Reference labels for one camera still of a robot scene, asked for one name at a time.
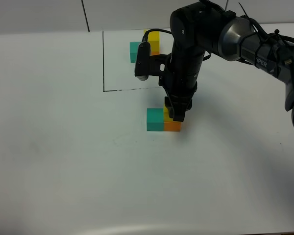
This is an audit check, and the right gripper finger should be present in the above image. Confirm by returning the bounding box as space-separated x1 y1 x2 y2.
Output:
172 103 188 122
165 96 174 118

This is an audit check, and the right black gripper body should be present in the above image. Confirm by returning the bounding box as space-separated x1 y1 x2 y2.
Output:
162 44 211 110

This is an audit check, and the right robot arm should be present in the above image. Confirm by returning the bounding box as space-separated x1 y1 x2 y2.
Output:
163 0 294 127

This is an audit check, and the yellow template block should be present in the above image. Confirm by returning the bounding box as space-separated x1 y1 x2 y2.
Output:
143 31 160 52

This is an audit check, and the teal template block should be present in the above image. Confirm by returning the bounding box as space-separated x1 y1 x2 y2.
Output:
129 42 141 63

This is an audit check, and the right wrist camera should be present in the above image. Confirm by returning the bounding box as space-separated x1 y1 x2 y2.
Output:
134 42 171 81

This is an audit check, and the right camera cable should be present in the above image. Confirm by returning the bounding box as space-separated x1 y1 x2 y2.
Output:
141 28 173 44

